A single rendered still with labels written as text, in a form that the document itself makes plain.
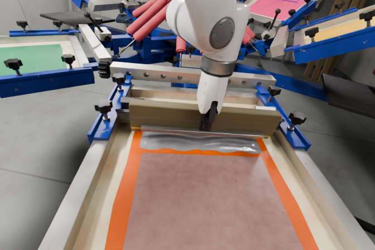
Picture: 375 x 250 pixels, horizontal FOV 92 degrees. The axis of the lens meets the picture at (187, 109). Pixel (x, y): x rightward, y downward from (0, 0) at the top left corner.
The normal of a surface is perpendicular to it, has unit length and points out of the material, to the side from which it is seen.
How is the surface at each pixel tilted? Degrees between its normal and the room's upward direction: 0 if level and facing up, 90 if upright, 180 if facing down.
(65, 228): 0
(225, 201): 0
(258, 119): 90
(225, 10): 87
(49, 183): 0
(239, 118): 90
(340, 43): 90
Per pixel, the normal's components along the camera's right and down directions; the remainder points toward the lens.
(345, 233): -0.99, -0.06
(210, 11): 0.36, 0.62
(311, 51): -0.46, 0.49
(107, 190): 0.11, -0.80
